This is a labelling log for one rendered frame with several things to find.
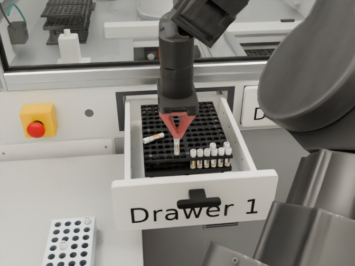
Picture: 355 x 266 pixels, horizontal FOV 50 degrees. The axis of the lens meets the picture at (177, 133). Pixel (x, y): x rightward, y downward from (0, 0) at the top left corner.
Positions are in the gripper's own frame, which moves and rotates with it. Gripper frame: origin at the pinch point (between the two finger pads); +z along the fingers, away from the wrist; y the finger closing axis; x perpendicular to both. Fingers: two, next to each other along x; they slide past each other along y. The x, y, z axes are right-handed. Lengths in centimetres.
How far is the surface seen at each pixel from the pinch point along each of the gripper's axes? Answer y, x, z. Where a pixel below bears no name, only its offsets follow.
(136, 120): 23.8, 8.7, 12.8
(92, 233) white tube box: -9.9, 17.1, 15.2
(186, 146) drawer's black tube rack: 2.7, -2.0, 5.7
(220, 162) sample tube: -0.7, -8.6, 7.5
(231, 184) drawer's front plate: -10.8, -8.5, 4.0
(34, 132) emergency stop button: 14.5, 31.5, 8.3
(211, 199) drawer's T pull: -14.0, -4.4, 3.9
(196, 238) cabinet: 21, -8, 58
